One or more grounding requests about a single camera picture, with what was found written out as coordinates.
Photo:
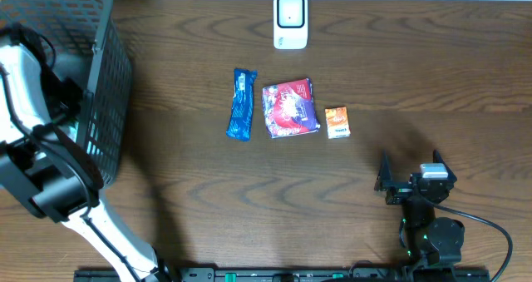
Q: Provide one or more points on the blue snack bar wrapper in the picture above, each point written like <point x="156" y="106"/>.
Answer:
<point x="242" y="108"/>

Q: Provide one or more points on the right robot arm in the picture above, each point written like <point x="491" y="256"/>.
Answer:
<point x="433" y="243"/>

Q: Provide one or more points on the grey plastic mesh basket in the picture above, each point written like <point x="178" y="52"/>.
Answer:
<point x="80" y="37"/>

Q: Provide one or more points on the white barcode scanner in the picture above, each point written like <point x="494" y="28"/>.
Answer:
<point x="290" y="24"/>

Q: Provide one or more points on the small orange snack packet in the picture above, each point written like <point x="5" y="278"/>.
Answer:
<point x="337" y="122"/>

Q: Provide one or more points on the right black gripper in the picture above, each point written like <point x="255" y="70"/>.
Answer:
<point x="400" y="190"/>

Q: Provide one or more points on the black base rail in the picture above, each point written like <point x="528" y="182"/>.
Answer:
<point x="363" y="273"/>

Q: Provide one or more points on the red purple snack packet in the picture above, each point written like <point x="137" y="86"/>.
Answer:
<point x="289" y="109"/>

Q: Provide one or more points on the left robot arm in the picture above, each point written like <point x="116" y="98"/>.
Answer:
<point x="46" y="171"/>

